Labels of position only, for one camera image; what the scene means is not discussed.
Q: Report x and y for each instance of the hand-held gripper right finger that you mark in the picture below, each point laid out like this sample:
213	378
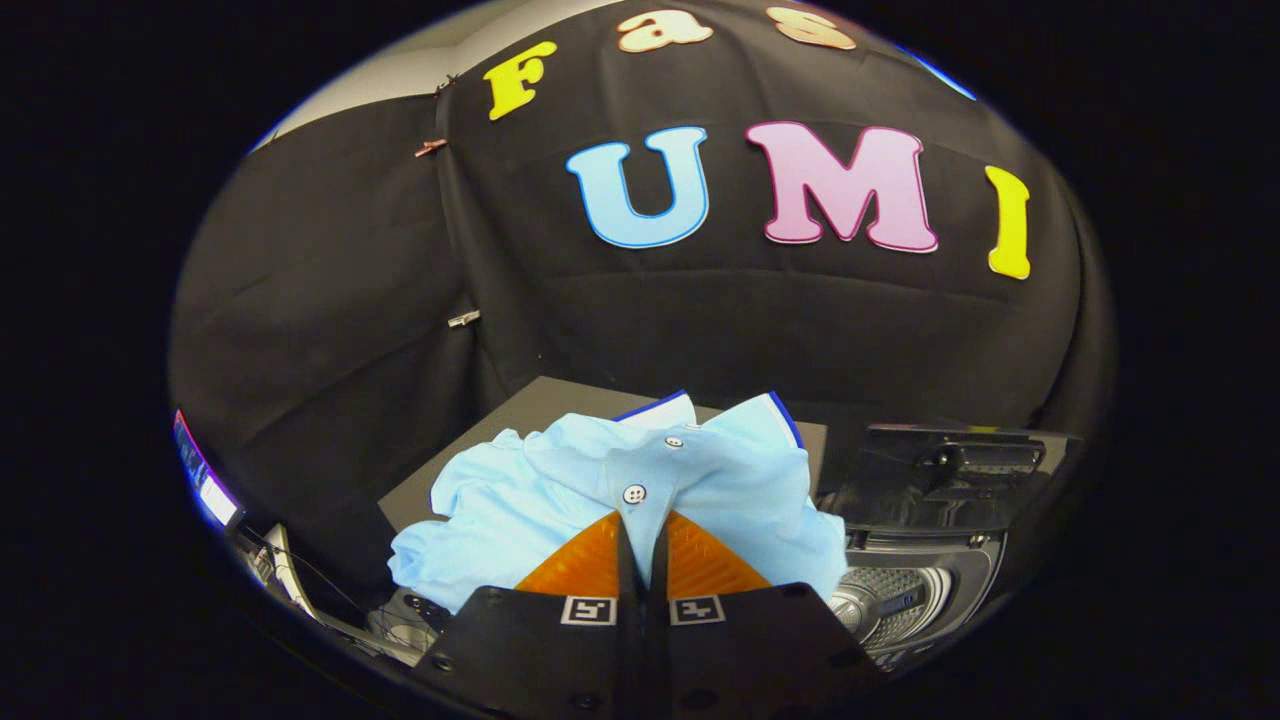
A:
658	600

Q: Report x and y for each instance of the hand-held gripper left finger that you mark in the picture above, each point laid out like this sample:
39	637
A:
630	600

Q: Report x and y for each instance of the light blue polo shirt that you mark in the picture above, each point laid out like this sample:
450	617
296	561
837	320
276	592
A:
520	510

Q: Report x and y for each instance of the grey cabinet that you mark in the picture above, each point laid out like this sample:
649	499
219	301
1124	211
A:
540	405

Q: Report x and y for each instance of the black backdrop cloth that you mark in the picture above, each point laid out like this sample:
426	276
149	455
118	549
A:
700	320

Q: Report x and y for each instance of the silver clip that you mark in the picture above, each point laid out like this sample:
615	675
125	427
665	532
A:
463	319

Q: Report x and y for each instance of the bright display screen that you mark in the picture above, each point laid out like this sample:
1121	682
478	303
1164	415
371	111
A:
205	480

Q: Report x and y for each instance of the pink clip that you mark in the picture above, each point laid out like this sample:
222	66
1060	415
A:
430	148

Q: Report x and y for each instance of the row of small black clips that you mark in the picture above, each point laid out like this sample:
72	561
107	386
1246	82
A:
447	84

